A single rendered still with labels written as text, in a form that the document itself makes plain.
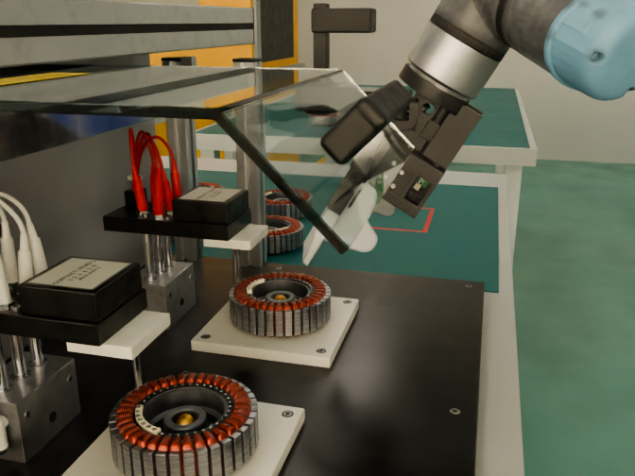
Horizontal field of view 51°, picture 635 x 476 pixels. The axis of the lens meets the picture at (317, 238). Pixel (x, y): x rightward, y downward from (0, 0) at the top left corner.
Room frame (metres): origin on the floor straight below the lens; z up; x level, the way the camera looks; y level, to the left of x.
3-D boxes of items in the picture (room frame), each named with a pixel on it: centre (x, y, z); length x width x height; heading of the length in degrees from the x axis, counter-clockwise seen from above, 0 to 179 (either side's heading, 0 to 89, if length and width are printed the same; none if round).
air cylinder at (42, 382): (0.48, 0.24, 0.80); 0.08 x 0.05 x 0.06; 165
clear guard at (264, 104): (0.42, 0.11, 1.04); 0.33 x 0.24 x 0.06; 75
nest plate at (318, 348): (0.67, 0.04, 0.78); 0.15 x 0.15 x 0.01; 75
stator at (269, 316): (0.67, 0.04, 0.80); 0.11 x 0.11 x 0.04
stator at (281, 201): (1.20, 0.07, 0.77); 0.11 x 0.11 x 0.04
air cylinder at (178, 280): (0.71, 0.18, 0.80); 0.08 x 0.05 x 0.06; 165
